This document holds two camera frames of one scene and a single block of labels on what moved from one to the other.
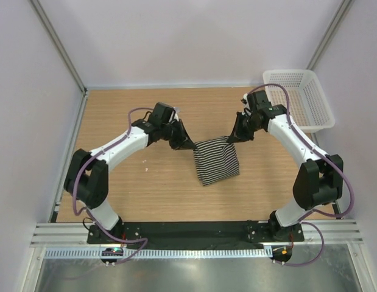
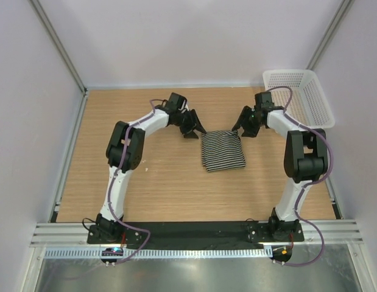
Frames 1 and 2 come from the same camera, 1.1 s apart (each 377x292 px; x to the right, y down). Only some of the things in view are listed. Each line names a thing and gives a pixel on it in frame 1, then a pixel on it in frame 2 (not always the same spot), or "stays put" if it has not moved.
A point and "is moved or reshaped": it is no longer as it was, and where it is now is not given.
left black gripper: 187,143 → 193,121
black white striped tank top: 216,160 is moved or reshaped
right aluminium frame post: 331,33 stays put
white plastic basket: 311,108 stays put
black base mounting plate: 196,232 stays put
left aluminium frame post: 49,29 stays put
